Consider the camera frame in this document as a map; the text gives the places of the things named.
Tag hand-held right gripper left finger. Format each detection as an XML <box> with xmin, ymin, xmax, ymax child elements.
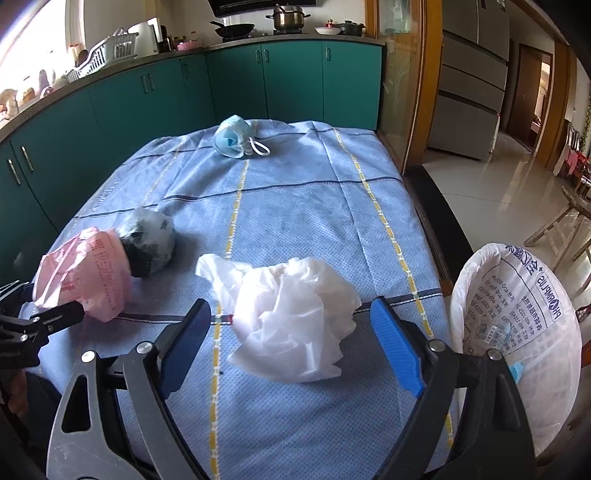
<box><xmin>46</xmin><ymin>298</ymin><xmax>212</xmax><ymax>480</ymax></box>

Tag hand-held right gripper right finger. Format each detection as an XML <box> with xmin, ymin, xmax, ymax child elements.
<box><xmin>370</xmin><ymin>296</ymin><xmax>537</xmax><ymax>480</ymax></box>

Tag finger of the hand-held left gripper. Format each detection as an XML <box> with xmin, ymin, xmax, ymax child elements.
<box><xmin>0</xmin><ymin>280</ymin><xmax>37</xmax><ymax>308</ymax></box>
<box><xmin>28</xmin><ymin>302</ymin><xmax>86</xmax><ymax>345</ymax></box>

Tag pink wet wipe packet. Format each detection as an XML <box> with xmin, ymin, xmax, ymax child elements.
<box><xmin>32</xmin><ymin>226</ymin><xmax>133</xmax><ymax>323</ymax></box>

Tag white plastic bag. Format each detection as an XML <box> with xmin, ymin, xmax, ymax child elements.
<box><xmin>195</xmin><ymin>253</ymin><xmax>363</xmax><ymax>383</ymax></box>

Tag clear plastic bag dark contents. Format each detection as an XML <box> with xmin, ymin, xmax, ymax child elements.
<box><xmin>115</xmin><ymin>208</ymin><xmax>177</xmax><ymax>278</ymax></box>

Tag bin with white liner bag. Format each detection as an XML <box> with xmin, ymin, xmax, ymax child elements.
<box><xmin>450</xmin><ymin>242</ymin><xmax>583</xmax><ymax>463</ymax></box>

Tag blue checked tablecloth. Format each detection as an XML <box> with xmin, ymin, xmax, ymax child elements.
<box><xmin>28</xmin><ymin>119</ymin><xmax>462</xmax><ymax>480</ymax></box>

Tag wooden stool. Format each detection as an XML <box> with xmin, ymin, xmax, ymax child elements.
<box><xmin>524</xmin><ymin>185</ymin><xmax>591</xmax><ymax>274</ymax></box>

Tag blue face mask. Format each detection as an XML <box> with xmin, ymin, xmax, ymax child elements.
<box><xmin>213</xmin><ymin>115</ymin><xmax>273</xmax><ymax>160</ymax></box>

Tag teal kitchen cabinet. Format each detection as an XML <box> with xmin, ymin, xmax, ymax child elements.
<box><xmin>0</xmin><ymin>39</ymin><xmax>387</xmax><ymax>288</ymax></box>

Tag white dish rack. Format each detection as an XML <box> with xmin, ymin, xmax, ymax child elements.
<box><xmin>62</xmin><ymin>34</ymin><xmax>140</xmax><ymax>85</ymax></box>

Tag wooden framed glass door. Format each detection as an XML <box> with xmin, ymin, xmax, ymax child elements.
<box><xmin>365</xmin><ymin>0</ymin><xmax>444</xmax><ymax>177</ymax></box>

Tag grey refrigerator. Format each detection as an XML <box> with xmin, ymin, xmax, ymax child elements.
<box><xmin>427</xmin><ymin>0</ymin><xmax>511</xmax><ymax>163</ymax></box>

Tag wooden doorway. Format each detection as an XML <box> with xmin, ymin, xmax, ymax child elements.
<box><xmin>505</xmin><ymin>43</ymin><xmax>555</xmax><ymax>149</ymax></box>

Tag black wok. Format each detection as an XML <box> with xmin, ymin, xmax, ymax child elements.
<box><xmin>210</xmin><ymin>21</ymin><xmax>256</xmax><ymax>39</ymax></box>

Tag gas stove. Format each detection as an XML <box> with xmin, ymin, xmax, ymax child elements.
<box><xmin>222</xmin><ymin>30</ymin><xmax>320</xmax><ymax>43</ymax></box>

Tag small black pot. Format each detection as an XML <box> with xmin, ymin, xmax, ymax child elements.
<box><xmin>333</xmin><ymin>19</ymin><xmax>366</xmax><ymax>38</ymax></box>

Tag steel cooking pot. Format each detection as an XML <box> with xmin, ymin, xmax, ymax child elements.
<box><xmin>265</xmin><ymin>4</ymin><xmax>311</xmax><ymax>33</ymax></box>

